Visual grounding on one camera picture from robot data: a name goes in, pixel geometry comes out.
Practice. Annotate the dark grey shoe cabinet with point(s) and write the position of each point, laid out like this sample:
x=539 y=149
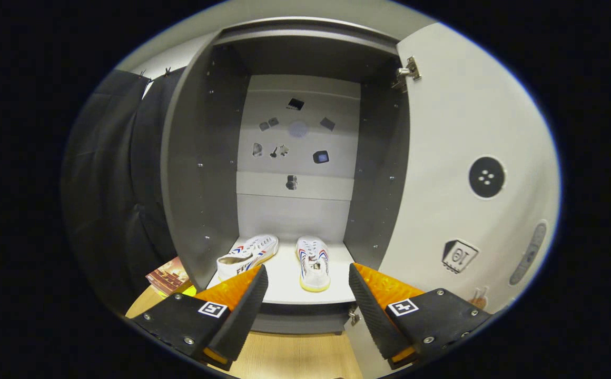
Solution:
x=200 y=184

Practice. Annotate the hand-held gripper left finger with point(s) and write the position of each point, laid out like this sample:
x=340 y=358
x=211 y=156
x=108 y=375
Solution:
x=245 y=321

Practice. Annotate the black backdrop cloth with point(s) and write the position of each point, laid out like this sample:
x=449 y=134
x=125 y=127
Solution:
x=110 y=184

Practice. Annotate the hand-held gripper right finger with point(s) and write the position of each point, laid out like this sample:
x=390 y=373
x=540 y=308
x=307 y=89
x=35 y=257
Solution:
x=371 y=316

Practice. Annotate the yellow book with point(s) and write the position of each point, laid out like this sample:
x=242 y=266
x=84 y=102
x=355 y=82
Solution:
x=189 y=290

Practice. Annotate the metal door hinge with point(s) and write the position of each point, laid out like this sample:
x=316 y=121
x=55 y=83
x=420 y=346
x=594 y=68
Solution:
x=354 y=316
x=408 y=71

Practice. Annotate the white striped canvas shoe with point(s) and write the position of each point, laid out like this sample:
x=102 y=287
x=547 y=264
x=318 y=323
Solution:
x=313 y=268
x=247 y=252

